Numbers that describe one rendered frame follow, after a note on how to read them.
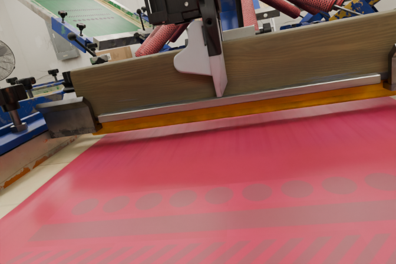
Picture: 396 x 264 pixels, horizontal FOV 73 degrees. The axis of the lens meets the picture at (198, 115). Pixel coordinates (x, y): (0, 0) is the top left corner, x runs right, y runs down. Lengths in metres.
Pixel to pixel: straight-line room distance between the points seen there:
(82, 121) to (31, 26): 5.33
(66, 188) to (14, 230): 0.06
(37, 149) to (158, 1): 0.25
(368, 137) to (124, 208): 0.23
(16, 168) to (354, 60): 0.41
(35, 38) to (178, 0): 5.41
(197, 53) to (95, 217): 0.20
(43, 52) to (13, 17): 0.75
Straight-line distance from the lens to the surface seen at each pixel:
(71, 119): 0.41
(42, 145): 0.42
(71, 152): 0.42
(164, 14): 0.32
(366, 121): 0.34
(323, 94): 0.37
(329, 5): 0.96
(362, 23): 0.36
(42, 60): 5.67
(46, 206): 0.29
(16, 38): 5.91
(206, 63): 0.32
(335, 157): 0.26
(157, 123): 0.38
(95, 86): 0.39
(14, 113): 0.42
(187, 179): 0.25
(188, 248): 0.18
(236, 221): 0.19
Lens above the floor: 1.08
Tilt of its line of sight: 16 degrees down
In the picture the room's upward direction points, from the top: 11 degrees counter-clockwise
